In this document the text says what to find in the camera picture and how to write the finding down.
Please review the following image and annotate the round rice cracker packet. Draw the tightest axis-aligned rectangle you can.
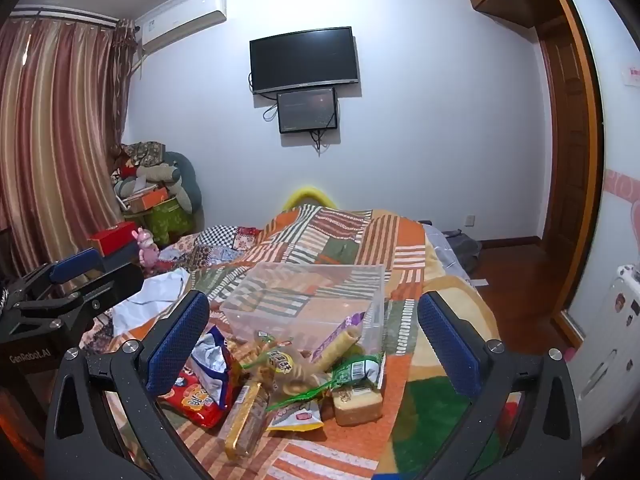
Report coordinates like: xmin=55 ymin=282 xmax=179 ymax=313
xmin=242 ymin=330 xmax=326 ymax=401

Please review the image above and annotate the purple roll packet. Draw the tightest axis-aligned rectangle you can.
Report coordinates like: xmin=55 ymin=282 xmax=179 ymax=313
xmin=310 ymin=311 xmax=368 ymax=376

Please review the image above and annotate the dark grey bag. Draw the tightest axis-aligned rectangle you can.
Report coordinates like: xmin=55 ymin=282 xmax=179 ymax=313
xmin=442 ymin=229 xmax=485 ymax=271

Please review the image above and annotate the clear plastic container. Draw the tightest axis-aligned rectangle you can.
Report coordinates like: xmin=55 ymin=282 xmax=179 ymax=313
xmin=220 ymin=261 xmax=388 ymax=391

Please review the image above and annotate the white air conditioner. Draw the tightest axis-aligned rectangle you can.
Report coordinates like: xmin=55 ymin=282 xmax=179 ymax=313
xmin=136 ymin=0 xmax=228 ymax=53

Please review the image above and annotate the pink wall sticker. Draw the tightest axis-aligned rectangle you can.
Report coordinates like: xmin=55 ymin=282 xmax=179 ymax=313
xmin=602 ymin=170 xmax=640 ymax=207

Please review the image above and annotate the black monitor cable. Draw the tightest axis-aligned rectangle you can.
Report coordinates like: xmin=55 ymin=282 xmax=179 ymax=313
xmin=310 ymin=127 xmax=333 ymax=156
xmin=247 ymin=72 xmax=281 ymax=122

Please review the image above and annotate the yellow snack packet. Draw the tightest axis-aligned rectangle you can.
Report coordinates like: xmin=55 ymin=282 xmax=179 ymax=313
xmin=265 ymin=395 xmax=325 ymax=433

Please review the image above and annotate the floral fabric bundle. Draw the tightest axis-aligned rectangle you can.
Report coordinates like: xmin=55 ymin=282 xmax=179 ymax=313
xmin=120 ymin=141 xmax=166 ymax=166

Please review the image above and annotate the curtain rail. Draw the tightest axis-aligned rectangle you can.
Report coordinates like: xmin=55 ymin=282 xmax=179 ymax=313
xmin=9 ymin=5 xmax=138 ymax=29

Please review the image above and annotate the wooden door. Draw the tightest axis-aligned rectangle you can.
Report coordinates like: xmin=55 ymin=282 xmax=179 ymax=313
xmin=535 ymin=0 xmax=606 ymax=348

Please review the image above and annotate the yellow plush object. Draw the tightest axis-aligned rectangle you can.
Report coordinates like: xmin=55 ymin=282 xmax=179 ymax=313
xmin=282 ymin=186 xmax=338 ymax=210

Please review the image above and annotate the red snack bag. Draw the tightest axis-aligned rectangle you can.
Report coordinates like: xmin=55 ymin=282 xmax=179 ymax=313
xmin=159 ymin=325 xmax=242 ymax=429

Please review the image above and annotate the green patterned box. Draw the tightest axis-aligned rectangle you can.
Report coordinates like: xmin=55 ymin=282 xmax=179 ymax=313
xmin=145 ymin=197 xmax=193 ymax=246

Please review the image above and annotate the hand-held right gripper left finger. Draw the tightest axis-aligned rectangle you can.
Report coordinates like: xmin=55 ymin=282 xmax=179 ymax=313
xmin=46 ymin=290 xmax=211 ymax=480

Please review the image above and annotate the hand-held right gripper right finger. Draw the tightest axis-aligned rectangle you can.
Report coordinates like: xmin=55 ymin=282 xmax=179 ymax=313
xmin=416 ymin=290 xmax=583 ymax=480

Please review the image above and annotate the green cake packet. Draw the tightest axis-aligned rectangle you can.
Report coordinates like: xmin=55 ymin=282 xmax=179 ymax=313
xmin=265 ymin=352 xmax=387 ymax=428

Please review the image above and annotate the white cloth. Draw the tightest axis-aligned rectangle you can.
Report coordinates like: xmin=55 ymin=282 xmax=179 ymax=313
xmin=112 ymin=267 xmax=191 ymax=336

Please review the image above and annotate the long gold biscuit packet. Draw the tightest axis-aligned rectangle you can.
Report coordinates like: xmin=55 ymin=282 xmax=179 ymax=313
xmin=223 ymin=380 xmax=271 ymax=461

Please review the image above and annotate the striped patchwork blanket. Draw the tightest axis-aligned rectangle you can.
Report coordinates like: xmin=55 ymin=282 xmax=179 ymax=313
xmin=80 ymin=207 xmax=506 ymax=480

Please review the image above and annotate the orange box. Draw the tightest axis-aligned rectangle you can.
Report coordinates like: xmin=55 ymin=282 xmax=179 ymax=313
xmin=127 ymin=187 xmax=171 ymax=213

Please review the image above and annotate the beige rolled pillow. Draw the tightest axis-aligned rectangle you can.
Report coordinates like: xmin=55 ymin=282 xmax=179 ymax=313
xmin=135 ymin=162 xmax=181 ymax=184

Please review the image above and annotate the large wall television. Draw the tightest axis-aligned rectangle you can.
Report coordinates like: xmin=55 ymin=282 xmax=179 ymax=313
xmin=249 ymin=26 xmax=361 ymax=96

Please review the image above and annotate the small wall monitor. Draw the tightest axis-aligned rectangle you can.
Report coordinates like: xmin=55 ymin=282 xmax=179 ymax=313
xmin=276 ymin=87 xmax=341 ymax=135

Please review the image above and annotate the checkered floral quilt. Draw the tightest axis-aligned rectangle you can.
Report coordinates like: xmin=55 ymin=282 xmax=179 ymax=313
xmin=159 ymin=222 xmax=266 ymax=272

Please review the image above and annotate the red box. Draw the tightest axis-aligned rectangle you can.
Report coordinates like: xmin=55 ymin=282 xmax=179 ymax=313
xmin=89 ymin=227 xmax=137 ymax=257

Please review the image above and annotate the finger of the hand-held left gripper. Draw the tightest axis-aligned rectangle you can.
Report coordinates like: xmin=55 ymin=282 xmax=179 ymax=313
xmin=7 ymin=247 xmax=138 ymax=302
xmin=15 ymin=262 xmax=146 ymax=329

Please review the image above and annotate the white appliance with stickers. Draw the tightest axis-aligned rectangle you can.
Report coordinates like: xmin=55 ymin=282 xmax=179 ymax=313
xmin=575 ymin=265 xmax=640 ymax=411

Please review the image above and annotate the pink toy figure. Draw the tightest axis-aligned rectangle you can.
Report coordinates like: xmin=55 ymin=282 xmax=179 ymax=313
xmin=131 ymin=227 xmax=161 ymax=267

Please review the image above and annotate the grey bed sheet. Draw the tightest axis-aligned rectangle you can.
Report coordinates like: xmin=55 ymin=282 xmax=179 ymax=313
xmin=422 ymin=224 xmax=476 ymax=286

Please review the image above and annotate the striped brown curtain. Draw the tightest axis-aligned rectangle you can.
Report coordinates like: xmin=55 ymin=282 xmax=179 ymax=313
xmin=0 ymin=10 xmax=143 ymax=281

